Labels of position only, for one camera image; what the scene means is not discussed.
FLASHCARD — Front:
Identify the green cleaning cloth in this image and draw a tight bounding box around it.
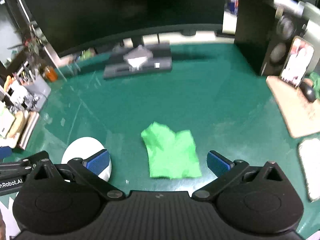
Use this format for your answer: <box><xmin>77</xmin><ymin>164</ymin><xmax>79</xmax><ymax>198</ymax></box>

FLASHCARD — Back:
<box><xmin>141</xmin><ymin>122</ymin><xmax>202</xmax><ymax>179</ymax></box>

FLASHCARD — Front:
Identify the white desk organizer box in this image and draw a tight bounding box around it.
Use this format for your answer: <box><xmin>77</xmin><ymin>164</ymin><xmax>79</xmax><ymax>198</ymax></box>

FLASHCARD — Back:
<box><xmin>8</xmin><ymin>75</ymin><xmax>51</xmax><ymax>112</ymax></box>

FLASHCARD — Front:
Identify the wooden board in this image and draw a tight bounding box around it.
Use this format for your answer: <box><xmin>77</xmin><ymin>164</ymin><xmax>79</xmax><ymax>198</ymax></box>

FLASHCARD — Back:
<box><xmin>266</xmin><ymin>76</ymin><xmax>320</xmax><ymax>138</ymax></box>

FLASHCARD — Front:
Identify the orange jar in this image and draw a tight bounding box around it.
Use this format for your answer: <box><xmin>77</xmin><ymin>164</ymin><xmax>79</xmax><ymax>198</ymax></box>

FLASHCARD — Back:
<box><xmin>44</xmin><ymin>66</ymin><xmax>58</xmax><ymax>82</ymax></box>

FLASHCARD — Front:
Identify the black computer mouse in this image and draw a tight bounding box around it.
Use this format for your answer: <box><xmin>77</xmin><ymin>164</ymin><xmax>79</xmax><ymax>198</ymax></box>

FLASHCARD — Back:
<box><xmin>299</xmin><ymin>81</ymin><xmax>317</xmax><ymax>103</ymax></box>

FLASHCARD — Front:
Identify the grey monitor stand base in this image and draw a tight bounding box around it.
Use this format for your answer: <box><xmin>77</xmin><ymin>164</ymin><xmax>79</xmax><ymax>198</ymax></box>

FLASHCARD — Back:
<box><xmin>103</xmin><ymin>43</ymin><xmax>172</xmax><ymax>79</ymax></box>

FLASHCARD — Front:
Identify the potted plant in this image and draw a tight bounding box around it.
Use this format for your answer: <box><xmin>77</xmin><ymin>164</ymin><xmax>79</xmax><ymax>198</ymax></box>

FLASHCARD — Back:
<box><xmin>14</xmin><ymin>21</ymin><xmax>47</xmax><ymax>57</ymax></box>

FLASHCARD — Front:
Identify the smartphone on stand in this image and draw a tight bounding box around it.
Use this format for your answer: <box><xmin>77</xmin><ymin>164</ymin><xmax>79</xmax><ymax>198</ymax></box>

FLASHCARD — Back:
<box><xmin>279</xmin><ymin>36</ymin><xmax>315</xmax><ymax>88</ymax></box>

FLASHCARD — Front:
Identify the black speaker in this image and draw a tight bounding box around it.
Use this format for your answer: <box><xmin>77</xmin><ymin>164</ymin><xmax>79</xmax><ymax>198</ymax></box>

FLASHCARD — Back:
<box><xmin>234</xmin><ymin>0</ymin><xmax>308</xmax><ymax>76</ymax></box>

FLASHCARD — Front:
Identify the dark curved monitor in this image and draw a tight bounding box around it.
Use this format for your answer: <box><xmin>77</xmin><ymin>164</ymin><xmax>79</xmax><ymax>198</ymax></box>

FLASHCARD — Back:
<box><xmin>24</xmin><ymin>0</ymin><xmax>226</xmax><ymax>57</ymax></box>

